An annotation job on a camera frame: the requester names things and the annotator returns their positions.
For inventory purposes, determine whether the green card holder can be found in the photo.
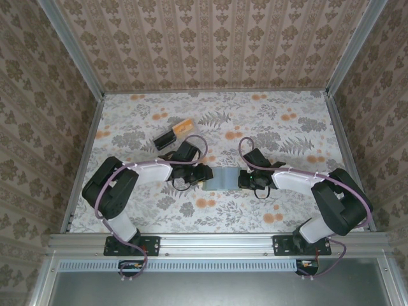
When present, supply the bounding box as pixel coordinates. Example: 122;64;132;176
202;167;244;192

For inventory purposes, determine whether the black credit card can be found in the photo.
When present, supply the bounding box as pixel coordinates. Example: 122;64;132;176
153;130;178;151

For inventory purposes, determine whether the gold credit card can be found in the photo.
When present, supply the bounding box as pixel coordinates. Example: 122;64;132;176
171;117;195;136

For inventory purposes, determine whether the black box with orange end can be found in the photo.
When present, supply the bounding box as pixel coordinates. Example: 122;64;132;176
152;117;205;152

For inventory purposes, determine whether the black electronics module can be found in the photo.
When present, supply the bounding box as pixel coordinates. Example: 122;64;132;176
117;259;147;277
295;258;320;277

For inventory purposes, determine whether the grey sheet metal panel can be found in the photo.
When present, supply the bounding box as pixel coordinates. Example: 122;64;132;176
30;256;401;306

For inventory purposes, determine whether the thin black right gripper cable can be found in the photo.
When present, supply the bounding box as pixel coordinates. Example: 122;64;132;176
253;186;272;200

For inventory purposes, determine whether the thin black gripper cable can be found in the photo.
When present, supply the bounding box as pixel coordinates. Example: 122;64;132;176
253;186;272;200
171;178;192;192

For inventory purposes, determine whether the thin black left gripper cable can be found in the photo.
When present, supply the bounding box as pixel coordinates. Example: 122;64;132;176
171;178;192;192

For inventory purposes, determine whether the aluminium frame rail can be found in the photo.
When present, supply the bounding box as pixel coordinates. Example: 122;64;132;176
47;232;389;256

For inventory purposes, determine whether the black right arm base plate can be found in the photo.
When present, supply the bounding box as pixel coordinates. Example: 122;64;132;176
273;235;332;257

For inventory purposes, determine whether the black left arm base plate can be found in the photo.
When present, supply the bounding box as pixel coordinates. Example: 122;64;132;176
103;235;161;257

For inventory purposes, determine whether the white slotted cable duct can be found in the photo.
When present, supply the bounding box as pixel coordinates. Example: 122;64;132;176
59;258;319;272

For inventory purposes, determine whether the aluminium side rail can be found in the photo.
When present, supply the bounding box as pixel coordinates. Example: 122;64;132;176
62;94;105;235
324;92;377;233

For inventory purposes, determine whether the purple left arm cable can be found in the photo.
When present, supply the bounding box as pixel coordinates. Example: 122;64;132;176
94;135;210;283

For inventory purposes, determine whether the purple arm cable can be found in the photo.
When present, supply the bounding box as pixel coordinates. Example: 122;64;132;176
238;136;374;281
94;135;210;283

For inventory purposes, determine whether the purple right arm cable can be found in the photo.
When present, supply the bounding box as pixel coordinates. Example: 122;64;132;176
238;136;374;281

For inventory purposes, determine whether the aluminium frame post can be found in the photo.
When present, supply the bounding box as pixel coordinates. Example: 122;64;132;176
38;0;106;99
326;0;383;96

